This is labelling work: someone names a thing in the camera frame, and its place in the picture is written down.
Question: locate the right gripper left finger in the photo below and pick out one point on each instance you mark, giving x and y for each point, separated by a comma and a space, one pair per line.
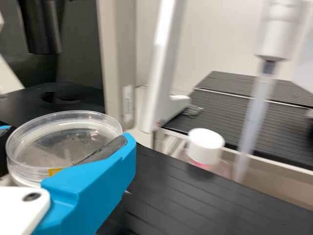
3, 147

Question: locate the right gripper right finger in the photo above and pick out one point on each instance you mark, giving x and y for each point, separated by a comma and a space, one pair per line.
93, 186

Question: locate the petri dish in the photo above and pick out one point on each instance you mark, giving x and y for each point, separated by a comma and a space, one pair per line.
56, 137

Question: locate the long black platform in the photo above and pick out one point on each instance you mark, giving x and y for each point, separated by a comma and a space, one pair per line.
195, 203

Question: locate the white-capped bottle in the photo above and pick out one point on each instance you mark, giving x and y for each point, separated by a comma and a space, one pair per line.
205, 144

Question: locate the cream microscope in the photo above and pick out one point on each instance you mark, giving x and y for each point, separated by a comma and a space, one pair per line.
115, 61

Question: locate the white pipette stand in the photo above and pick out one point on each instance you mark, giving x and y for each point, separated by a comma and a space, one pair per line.
166, 61

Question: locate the pipette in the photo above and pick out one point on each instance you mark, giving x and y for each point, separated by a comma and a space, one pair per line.
276, 31

